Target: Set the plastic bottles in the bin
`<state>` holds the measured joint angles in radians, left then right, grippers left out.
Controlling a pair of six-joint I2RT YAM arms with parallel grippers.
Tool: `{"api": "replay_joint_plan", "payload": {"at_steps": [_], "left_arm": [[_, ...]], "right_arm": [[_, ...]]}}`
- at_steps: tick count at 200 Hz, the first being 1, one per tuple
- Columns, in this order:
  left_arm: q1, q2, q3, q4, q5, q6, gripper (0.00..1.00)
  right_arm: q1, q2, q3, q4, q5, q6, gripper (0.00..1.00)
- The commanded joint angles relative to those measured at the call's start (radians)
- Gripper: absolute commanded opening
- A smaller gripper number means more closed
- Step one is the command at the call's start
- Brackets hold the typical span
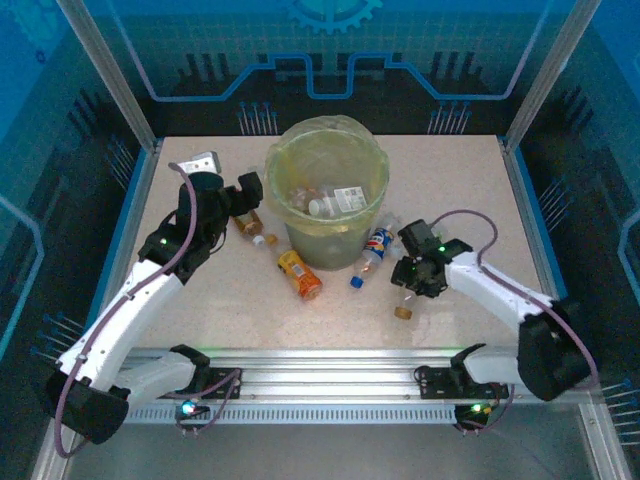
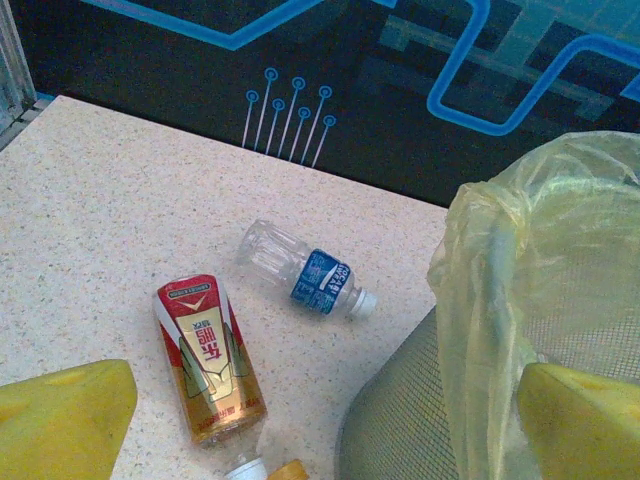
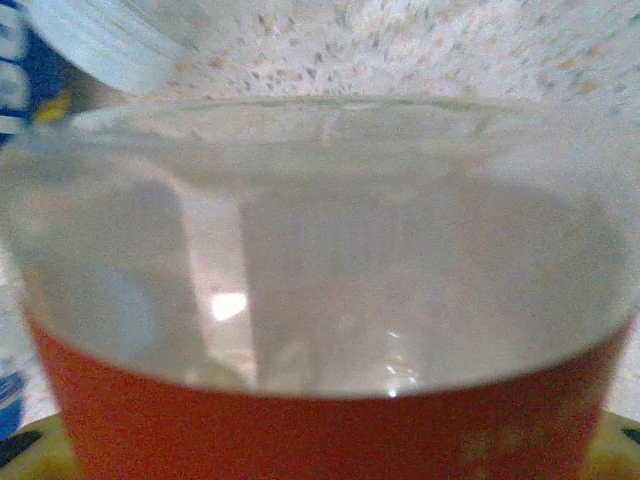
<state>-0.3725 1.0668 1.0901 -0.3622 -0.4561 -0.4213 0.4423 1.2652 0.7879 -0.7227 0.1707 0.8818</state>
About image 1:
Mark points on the small amber bottle white cap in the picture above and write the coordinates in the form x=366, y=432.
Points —
x=247, y=223

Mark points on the pepsi bottle blue cap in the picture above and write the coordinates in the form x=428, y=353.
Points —
x=378, y=243

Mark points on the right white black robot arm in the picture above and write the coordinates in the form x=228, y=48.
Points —
x=490, y=285

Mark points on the round bin with yellowish liner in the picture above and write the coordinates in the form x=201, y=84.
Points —
x=325, y=250

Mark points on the green lit connector board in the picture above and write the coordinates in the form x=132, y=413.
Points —
x=187, y=407
x=475, y=407

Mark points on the table side rail blue edge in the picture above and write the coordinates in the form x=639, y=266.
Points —
x=127, y=235
x=536, y=250

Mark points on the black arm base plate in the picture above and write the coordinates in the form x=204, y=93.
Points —
x=435, y=382
x=225, y=385

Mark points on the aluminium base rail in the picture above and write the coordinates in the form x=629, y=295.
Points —
x=325, y=375

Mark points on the aluminium frame post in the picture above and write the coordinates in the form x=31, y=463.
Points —
x=112, y=80
x=550, y=75

